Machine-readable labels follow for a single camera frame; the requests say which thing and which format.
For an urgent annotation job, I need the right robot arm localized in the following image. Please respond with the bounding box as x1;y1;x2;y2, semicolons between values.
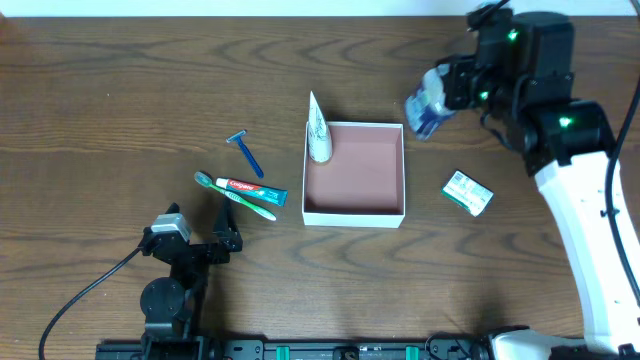
443;2;639;359

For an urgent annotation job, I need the green white soap packet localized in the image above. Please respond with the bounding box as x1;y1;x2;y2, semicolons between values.
441;170;494;217

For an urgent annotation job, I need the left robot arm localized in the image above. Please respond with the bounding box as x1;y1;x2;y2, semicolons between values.
139;199;243;359

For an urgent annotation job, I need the blue disposable razor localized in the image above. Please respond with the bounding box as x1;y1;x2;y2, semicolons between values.
226;129;264;178

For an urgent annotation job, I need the white box with pink interior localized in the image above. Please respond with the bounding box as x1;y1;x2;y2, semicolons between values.
301;122;406;228

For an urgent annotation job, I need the white Pantene tube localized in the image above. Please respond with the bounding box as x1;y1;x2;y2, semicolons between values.
307;92;332;163

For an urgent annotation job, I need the green toothbrush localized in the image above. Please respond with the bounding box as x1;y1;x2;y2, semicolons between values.
194;171;277;221

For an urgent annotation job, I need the Colgate toothpaste tube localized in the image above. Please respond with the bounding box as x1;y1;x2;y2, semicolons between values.
215;178;288;206

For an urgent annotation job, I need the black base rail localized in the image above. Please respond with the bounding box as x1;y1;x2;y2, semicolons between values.
94;335;599;360

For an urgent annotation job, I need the clear bottle with dark cap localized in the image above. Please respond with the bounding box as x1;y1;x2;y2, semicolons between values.
405;64;456;141

